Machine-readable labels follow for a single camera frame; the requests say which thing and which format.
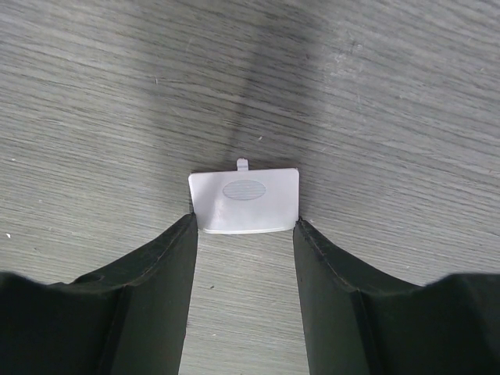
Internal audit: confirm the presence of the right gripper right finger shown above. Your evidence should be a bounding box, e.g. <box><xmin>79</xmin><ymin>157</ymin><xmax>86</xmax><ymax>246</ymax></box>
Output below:
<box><xmin>293</xmin><ymin>219</ymin><xmax>415</xmax><ymax>374</ymax></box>

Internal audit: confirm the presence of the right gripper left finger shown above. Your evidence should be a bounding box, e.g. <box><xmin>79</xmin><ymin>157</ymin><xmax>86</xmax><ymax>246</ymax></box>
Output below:
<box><xmin>50</xmin><ymin>214</ymin><xmax>198</xmax><ymax>374</ymax></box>

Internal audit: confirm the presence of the white battery cover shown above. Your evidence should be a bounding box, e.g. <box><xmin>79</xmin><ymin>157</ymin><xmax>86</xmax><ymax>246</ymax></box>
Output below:
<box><xmin>188</xmin><ymin>158</ymin><xmax>300</xmax><ymax>234</ymax></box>

